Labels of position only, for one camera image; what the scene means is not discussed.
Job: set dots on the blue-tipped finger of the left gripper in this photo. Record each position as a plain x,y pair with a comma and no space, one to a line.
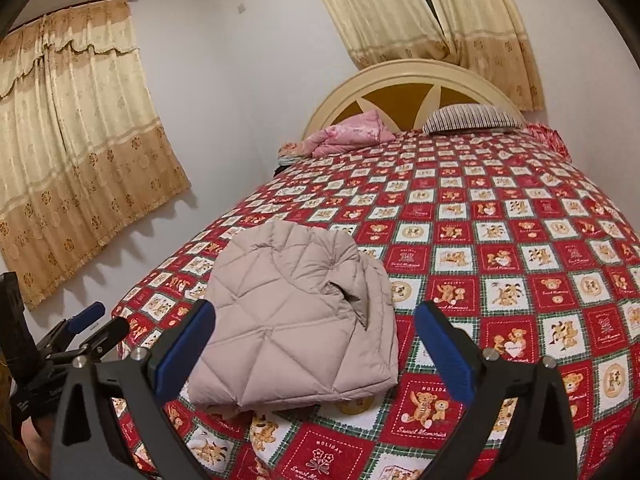
63,333

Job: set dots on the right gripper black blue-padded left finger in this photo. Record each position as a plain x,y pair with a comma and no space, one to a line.
87,441

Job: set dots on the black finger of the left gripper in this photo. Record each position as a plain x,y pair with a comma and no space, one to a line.
98,344

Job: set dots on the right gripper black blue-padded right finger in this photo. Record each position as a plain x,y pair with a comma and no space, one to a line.
540,440

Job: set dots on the beige quilted down jacket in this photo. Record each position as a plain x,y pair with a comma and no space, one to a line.
303,317

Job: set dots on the striped pillow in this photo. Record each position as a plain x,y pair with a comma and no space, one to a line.
469,117

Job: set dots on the pink folded blanket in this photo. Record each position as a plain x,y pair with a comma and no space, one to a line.
359,131

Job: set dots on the cream wooden headboard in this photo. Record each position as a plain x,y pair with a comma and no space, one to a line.
405,93

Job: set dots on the yellow curtain behind headboard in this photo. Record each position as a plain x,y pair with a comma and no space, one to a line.
485,36

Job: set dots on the yellow curtain on left wall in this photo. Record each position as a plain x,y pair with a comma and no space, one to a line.
83,151

